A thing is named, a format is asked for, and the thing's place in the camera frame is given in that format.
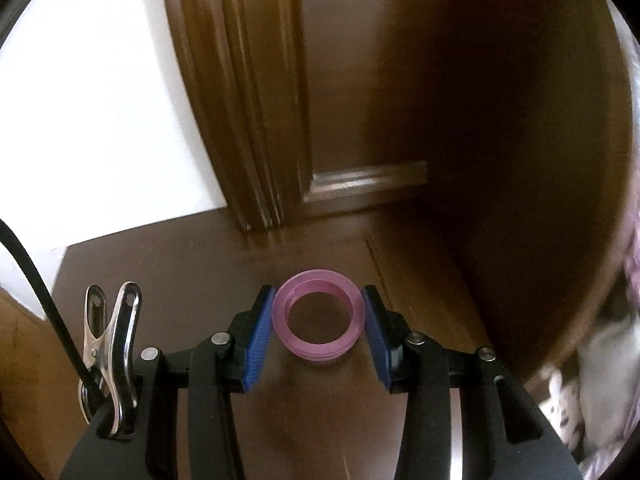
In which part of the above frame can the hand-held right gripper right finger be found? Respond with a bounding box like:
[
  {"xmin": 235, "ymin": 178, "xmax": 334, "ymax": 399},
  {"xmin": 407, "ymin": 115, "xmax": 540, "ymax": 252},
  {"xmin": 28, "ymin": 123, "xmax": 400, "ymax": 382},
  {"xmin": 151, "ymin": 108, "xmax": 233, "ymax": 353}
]
[{"xmin": 361, "ymin": 284, "xmax": 583, "ymax": 480}]

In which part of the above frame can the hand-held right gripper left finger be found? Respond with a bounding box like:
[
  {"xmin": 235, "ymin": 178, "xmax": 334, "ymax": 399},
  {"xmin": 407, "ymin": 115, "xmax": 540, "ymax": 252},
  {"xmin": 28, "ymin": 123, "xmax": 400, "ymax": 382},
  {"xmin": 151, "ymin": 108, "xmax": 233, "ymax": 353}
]
[{"xmin": 60, "ymin": 284, "xmax": 277, "ymax": 480}]

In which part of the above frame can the pink plastic ring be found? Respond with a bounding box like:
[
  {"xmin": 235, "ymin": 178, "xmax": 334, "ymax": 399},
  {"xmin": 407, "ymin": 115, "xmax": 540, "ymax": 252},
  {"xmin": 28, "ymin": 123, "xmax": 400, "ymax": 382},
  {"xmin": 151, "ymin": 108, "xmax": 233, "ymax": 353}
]
[{"xmin": 271, "ymin": 269, "xmax": 362, "ymax": 362}]

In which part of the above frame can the dark wooden nightstand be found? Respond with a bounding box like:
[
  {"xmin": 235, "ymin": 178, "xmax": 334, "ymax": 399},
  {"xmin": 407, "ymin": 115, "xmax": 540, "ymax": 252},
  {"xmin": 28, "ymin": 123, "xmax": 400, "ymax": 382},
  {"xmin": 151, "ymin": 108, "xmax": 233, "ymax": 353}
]
[{"xmin": 52, "ymin": 205, "xmax": 501, "ymax": 480}]

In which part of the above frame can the silver metal clip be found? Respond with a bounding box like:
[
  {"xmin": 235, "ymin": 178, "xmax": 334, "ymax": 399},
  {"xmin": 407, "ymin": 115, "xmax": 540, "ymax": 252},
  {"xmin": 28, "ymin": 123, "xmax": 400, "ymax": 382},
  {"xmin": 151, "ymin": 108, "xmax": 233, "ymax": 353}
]
[{"xmin": 77, "ymin": 281, "xmax": 142, "ymax": 438}]

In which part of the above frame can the black white patterned cloth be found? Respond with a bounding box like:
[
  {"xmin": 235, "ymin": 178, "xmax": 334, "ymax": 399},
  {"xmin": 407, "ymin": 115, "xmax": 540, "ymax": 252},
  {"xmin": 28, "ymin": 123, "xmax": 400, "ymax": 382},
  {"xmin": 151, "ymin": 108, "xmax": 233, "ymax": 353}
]
[{"xmin": 537, "ymin": 362, "xmax": 588, "ymax": 463}]

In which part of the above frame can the small wooden headboard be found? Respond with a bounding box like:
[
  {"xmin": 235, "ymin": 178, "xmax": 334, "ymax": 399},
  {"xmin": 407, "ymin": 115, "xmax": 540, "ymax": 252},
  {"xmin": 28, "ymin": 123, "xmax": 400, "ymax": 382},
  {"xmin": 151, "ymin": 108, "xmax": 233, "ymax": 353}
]
[{"xmin": 370, "ymin": 0, "xmax": 636, "ymax": 386}]

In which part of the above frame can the orange wooden door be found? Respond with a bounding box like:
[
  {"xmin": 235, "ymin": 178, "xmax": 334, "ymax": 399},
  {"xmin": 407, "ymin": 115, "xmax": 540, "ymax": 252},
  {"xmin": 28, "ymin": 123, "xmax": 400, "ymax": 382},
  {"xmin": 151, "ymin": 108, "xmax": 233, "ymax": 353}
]
[{"xmin": 0, "ymin": 285, "xmax": 96, "ymax": 480}]

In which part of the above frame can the grey pillow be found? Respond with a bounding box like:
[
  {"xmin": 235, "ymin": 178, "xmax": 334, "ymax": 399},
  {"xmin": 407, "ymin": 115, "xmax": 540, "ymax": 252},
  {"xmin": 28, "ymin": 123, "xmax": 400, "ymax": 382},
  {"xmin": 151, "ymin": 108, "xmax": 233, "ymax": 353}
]
[{"xmin": 575, "ymin": 290, "xmax": 640, "ymax": 456}]

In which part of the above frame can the black cable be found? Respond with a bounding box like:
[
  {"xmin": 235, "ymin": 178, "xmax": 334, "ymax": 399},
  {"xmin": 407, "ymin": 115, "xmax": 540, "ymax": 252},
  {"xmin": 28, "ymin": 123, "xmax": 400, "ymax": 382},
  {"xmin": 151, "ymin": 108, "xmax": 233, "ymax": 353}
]
[{"xmin": 0, "ymin": 217, "xmax": 106, "ymax": 401}]

